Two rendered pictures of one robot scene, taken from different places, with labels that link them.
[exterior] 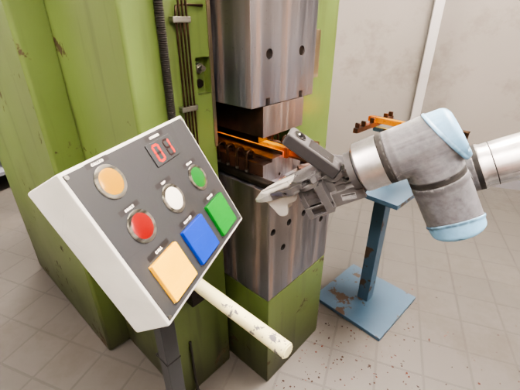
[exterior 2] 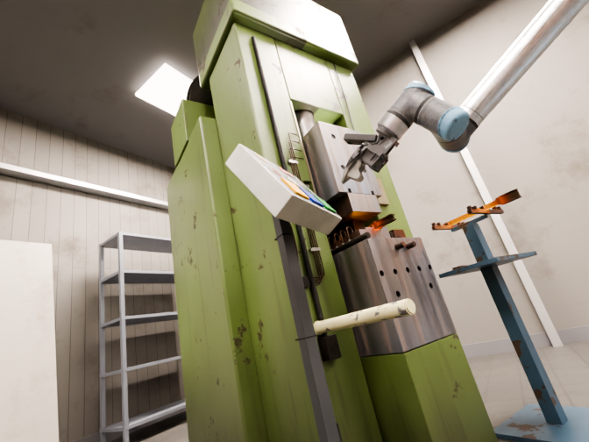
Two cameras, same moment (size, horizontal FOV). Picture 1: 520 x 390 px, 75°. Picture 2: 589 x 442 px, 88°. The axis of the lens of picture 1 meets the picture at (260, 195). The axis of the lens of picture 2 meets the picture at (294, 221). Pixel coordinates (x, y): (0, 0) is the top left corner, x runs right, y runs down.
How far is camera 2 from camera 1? 0.84 m
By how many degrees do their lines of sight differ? 48
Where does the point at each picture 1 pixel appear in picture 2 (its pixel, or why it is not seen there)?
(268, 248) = (382, 288)
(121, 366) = not seen: outside the picture
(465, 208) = (443, 105)
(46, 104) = (223, 241)
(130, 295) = (270, 188)
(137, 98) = not seen: hidden behind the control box
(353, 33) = (432, 237)
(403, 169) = (402, 109)
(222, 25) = (315, 164)
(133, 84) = not seen: hidden behind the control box
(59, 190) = (239, 149)
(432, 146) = (408, 92)
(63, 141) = (230, 264)
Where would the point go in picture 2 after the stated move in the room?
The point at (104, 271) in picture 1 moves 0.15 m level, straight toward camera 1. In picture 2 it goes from (257, 181) to (267, 151)
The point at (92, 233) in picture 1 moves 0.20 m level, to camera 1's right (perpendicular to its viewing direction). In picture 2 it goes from (252, 161) to (316, 139)
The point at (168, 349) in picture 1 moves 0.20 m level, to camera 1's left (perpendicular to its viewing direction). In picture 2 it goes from (303, 317) to (241, 333)
